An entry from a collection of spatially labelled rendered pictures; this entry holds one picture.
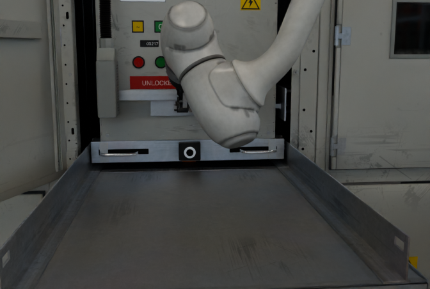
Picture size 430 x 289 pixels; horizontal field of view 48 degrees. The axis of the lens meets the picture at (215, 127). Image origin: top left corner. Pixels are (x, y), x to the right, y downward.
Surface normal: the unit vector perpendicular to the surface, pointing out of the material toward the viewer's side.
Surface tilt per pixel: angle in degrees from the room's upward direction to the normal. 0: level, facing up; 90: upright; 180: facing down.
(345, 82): 90
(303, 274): 0
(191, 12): 57
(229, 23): 90
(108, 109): 90
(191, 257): 0
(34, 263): 0
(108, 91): 90
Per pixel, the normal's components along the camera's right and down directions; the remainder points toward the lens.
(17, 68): 0.95, 0.05
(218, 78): -0.26, -0.31
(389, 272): 0.00, -0.99
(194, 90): -0.65, 0.02
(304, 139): 0.09, 0.16
